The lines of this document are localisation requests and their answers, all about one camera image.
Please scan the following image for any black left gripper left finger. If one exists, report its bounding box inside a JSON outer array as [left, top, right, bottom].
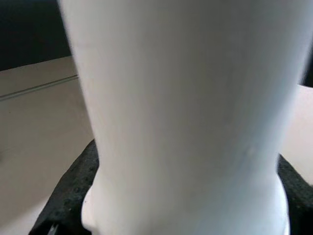
[[28, 139, 100, 235]]

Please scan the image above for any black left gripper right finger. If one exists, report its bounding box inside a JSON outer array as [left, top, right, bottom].
[[277, 155, 313, 235]]

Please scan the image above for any white plastic table leg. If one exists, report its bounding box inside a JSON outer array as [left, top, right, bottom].
[[58, 0, 313, 235]]

